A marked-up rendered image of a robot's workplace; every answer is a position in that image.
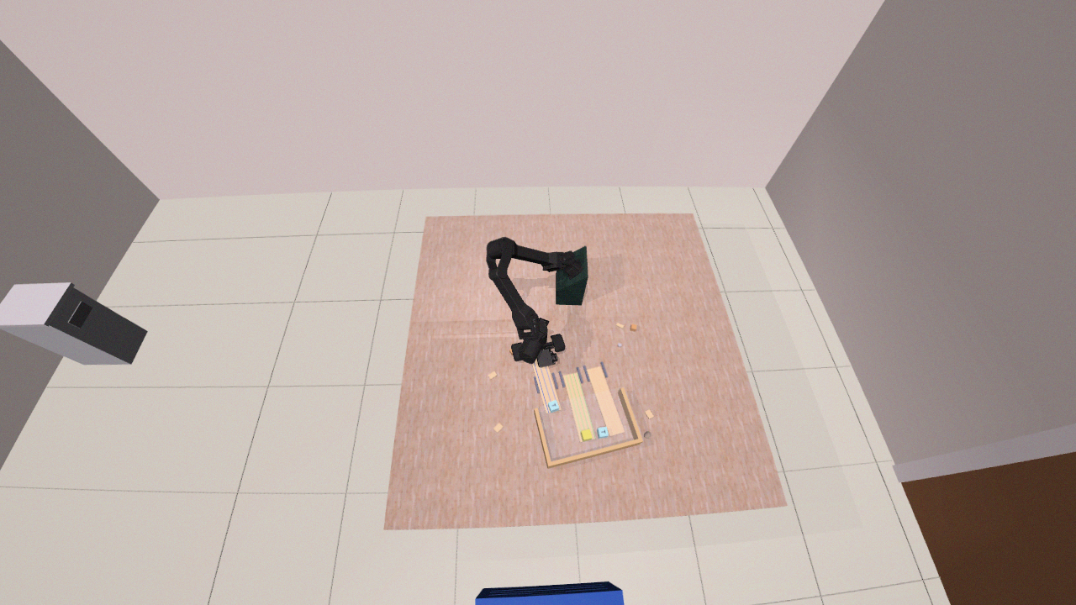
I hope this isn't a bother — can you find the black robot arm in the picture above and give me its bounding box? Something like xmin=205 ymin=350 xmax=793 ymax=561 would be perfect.
xmin=486 ymin=237 xmax=583 ymax=368

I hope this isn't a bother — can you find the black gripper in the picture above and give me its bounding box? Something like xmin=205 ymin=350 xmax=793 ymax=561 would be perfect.
xmin=511 ymin=334 xmax=565 ymax=361

